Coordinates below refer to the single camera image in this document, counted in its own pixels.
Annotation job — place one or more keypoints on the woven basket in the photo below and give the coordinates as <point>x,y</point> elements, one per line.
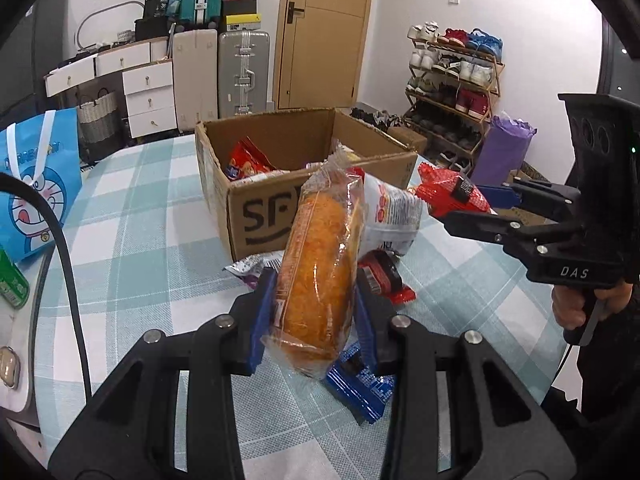
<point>97,120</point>

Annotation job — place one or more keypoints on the red and white snack bag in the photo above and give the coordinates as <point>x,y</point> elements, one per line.
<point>395,210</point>

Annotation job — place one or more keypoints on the blue snack packet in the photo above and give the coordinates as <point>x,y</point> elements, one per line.
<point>360,390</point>

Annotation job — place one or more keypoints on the purple bag bin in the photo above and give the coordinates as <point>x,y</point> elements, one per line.
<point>500,150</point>

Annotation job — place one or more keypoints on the wooden shoe rack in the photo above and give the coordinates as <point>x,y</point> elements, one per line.
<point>499,80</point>

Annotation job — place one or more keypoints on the beige earbuds case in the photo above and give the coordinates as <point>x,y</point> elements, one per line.
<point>9,367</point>

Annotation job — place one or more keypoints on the plain black shoebox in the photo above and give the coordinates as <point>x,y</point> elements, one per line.
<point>239,7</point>

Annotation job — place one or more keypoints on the wooden door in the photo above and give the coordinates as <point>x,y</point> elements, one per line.
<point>325,35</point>

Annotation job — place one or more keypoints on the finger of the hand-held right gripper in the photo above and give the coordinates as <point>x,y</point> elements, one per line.
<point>500,196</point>
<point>475,222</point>

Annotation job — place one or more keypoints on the pile of loose dark shoes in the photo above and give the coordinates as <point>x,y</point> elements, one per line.
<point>377,119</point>

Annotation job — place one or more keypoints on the person's right forearm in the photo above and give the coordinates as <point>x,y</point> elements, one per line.
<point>605,360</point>

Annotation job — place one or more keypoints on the black printed box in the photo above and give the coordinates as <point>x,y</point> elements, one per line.
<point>155,4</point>

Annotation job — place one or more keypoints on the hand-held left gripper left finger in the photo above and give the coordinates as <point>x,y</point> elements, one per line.
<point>260,330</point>

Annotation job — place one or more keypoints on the red cartoon snack packet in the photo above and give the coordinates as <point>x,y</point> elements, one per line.
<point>247,162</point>

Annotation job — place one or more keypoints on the oval metal-framed mirror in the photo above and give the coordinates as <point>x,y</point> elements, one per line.
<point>85,22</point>

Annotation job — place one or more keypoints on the black case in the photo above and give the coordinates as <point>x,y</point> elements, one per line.
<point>152,29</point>

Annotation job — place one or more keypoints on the blue cartoon tote bag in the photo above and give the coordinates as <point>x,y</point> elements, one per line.
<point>35,185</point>

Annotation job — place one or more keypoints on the rows of assorted shoes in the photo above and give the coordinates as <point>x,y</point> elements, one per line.
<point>470,100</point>

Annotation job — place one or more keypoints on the white side table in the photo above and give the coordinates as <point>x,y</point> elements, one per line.
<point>25,330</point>

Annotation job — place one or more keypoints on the green drink can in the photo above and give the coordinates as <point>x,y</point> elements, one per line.
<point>12,280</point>

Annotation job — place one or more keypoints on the silver and purple snack packet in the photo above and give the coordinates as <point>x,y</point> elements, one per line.
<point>245,267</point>

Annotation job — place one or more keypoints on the red packet with black label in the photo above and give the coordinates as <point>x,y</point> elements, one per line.
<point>385,275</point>
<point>440,192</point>

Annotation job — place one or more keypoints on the silver suitcase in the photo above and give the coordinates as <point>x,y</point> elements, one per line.
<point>255,70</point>

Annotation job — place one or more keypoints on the small white basket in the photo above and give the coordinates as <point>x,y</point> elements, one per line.
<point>125,36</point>

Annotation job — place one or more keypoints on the light blue plastic bag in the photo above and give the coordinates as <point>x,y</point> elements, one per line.
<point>175,0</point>

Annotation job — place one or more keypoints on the person's right hand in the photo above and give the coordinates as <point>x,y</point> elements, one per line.
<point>567,307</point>

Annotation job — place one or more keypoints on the white drawer cabinet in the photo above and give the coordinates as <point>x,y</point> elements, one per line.
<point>150,90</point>

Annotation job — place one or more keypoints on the brown cardboard box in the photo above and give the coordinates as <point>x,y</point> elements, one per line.
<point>215,160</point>

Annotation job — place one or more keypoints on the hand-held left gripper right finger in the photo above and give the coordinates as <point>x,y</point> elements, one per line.
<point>367,330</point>

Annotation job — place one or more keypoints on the small cardboard box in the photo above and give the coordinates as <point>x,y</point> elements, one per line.
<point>525,217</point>

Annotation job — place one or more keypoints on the grey refrigerator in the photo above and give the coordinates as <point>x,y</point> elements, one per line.
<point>30,60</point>

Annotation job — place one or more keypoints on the bread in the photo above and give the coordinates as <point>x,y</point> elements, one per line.
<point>315,260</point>

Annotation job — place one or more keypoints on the beige suitcase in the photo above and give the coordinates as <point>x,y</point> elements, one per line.
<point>195,80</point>

